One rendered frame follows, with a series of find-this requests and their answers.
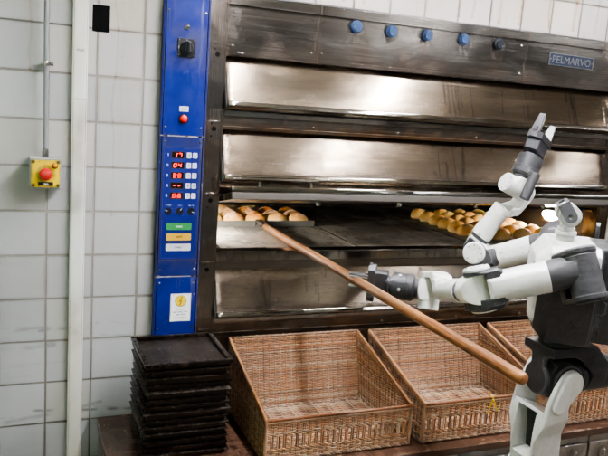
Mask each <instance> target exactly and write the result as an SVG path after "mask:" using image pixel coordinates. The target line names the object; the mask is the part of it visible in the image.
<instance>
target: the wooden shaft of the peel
mask: <svg viewBox="0 0 608 456"><path fill-rule="evenodd" d="M262 229H263V230H264V231H266V232H268V233H270V234H271V235H273V236H275V237H276V238H278V239H280V240H281V241H283V242H285V243H287V244H288V245H289V246H291V247H293V248H294V249H296V250H298V251H299V252H302V253H303V254H305V255H306V256H308V257H310V259H312V260H314V261H316V262H318V263H319V264H321V265H323V266H324V267H326V268H328V269H329V270H331V271H333V272H335V273H336V274H337V275H339V276H340V277H342V278H344V279H345V280H348V281H349V282H351V283H353V284H354V285H356V286H357V287H358V288H360V289H362V290H364V291H366V292H367V293H369V294H371V295H372V296H374V297H375V298H377V299H379V300H381V301H383V302H384V303H385V304H387V305H388V306H390V307H392V308H393V309H396V310H397V311H399V312H401V313H402V314H404V315H405V316H406V317H408V318H410V319H412V320H413V321H415V322H417V323H418V324H420V325H422V326H423V327H425V328H427V329H429V330H431V332H433V333H435V334H436V335H438V336H439V337H442V338H443V339H445V340H447V341H448V342H450V343H452V344H453V345H454V346H456V347H458V348H460V349H461V350H463V351H465V352H466V353H468V354H470V355H471V356H473V357H475V358H477V359H478V360H479V361H481V362H482V363H484V364H486V365H487V366H490V367H491V368H493V369H495V370H496V371H498V372H500V373H501V374H503V375H504V376H506V377H507V378H509V379H511V380H512V381H514V382H516V383H517V384H519V385H524V384H526V383H527V381H528V375H527V373H525V372H524V371H522V370H520V369H519V368H517V367H515V366H513V365H511V364H510V363H508V362H507V361H505V360H503V359H501V358H500V357H498V356H495V355H494V354H492V353H490V352H489V351H488V350H486V349H484V348H483V347H480V346H478V345H477V344H475V343H473V342H471V341H470V340H468V339H467V338H465V337H463V336H461V335H459V334H458V333H456V332H454V331H452V330H451V329H449V328H447V327H445V326H444V325H442V324H441V323H439V322H437V321H435V320H434V319H432V318H429V317H428V316H426V315H424V314H423V313H422V312H420V311H418V310H416V309H414V308H412V307H411V306H409V305H407V304H405V303H404V302H402V301H401V300H399V299H397V298H395V297H393V296H392V295H390V294H388V293H386V292H385V291H383V290H380V289H379V288H377V287H376V286H375V285H373V284H371V283H369V282H368V281H366V280H363V279H362V278H360V277H354V276H349V273H350V271H348V270H346V269H345V268H343V267H341V266H339V265H338V264H336V263H334V262H333V261H331V260H329V259H327V258H326V257H324V256H322V255H320V254H319V253H317V252H314V251H313V250H311V249H310V248H309V247H307V246H305V245H303V244H302V243H300V242H297V241H296V240H294V239H292V238H290V237H289V236H288V235H286V234H284V233H282V232H280V231H278V230H277V229H275V228H273V227H272V226H270V225H268V224H266V223H265V224H263V225H262Z"/></svg>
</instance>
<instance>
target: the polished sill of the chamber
mask: <svg viewBox="0 0 608 456"><path fill-rule="evenodd" d="M309 248H310V249H311V250H313V251H314V252H317V253H319V254H320V255H322V256H324V257H326V258H327V259H329V260H349V259H402V258H454V257H463V245H441V246H347V247H309ZM295 260H312V259H310V257H308V256H306V255H305V254H303V253H302V252H299V251H298V250H296V249H294V248H293V247H254V248H216V260H215V261H295Z"/></svg>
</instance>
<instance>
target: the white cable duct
mask: <svg viewBox="0 0 608 456"><path fill-rule="evenodd" d="M88 43H89V0H73V11H72V74H71V199H70V261H69V325H68V387H67V451H66V456H81V386H82V340H83V291H84V241H85V192H86V142H87V92H88Z"/></svg>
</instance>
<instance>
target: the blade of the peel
mask: <svg viewBox="0 0 608 456"><path fill-rule="evenodd" d="M265 222H267V223H269V225H270V226H272V227H288V226H314V222H315V221H313V220H310V219H308V220H307V221H265ZM217 227H256V226H255V221H218V225H217Z"/></svg>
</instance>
